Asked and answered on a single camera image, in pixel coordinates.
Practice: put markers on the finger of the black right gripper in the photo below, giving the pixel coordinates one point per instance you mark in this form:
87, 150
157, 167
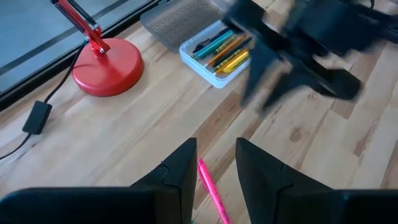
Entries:
262, 74
335, 82

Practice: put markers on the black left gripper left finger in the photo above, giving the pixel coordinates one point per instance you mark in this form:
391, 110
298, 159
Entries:
174, 186

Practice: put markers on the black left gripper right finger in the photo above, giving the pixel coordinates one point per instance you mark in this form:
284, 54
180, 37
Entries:
264, 193

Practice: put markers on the yellow highlighter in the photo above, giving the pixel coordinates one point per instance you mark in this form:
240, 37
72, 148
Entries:
237, 62

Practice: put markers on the yellow-green crayon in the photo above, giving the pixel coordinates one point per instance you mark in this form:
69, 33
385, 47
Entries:
231, 59

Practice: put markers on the pink highlighter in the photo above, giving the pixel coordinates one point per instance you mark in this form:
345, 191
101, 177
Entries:
211, 186

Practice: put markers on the orange pencil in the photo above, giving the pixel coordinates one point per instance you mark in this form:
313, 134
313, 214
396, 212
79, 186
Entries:
227, 50
221, 70

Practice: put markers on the black clear-grip gel pen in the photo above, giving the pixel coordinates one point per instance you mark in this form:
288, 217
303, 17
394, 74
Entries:
202, 46

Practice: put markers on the studded translucent box lid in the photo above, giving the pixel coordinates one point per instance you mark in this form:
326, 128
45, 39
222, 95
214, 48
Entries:
180, 21

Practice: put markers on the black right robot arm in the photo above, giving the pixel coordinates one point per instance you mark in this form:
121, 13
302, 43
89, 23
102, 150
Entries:
388, 28

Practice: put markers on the translucent plastic supply box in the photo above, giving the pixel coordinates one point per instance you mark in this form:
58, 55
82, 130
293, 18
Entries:
202, 73

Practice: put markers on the red desk lamp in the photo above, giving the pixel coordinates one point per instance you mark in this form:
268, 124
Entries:
109, 68

